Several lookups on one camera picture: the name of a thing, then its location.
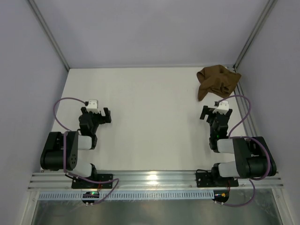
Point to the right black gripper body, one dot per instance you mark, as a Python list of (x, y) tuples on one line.
[(217, 115)]

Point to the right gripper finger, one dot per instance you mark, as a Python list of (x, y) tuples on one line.
[(211, 116), (205, 111)]

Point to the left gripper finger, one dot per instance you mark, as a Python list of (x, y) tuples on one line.
[(107, 117), (101, 119)]

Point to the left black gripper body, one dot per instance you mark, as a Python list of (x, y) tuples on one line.
[(95, 115)]

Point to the brown cloth napkin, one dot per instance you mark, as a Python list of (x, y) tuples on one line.
[(218, 80)]

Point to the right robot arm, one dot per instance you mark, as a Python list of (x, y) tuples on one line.
[(252, 157)]

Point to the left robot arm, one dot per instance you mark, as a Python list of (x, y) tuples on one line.
[(61, 149)]

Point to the left black connector board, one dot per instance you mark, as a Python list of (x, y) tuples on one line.
[(89, 198)]

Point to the black connector board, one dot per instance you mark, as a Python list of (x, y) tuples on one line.
[(89, 198), (220, 196)]

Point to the right black connector board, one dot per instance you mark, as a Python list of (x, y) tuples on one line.
[(220, 196)]

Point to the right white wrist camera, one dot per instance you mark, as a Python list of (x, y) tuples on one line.
[(222, 107)]

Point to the right side aluminium rail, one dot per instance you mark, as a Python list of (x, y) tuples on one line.
[(243, 107)]

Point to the aluminium rail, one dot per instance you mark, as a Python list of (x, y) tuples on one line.
[(128, 180), (243, 107)]

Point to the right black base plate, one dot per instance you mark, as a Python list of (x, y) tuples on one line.
[(212, 179)]

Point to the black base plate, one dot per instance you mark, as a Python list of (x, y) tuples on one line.
[(100, 178), (212, 179)]

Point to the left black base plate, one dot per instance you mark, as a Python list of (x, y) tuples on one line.
[(100, 178)]

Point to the front aluminium rail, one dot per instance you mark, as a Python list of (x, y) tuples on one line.
[(128, 180)]

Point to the slotted cable duct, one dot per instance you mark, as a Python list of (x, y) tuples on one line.
[(129, 195)]

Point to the right corner aluminium post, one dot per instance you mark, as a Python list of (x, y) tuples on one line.
[(270, 4)]

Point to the corner aluminium post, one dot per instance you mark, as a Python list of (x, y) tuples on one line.
[(43, 24), (270, 4)]

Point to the left corner aluminium post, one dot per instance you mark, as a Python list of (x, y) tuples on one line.
[(43, 24)]

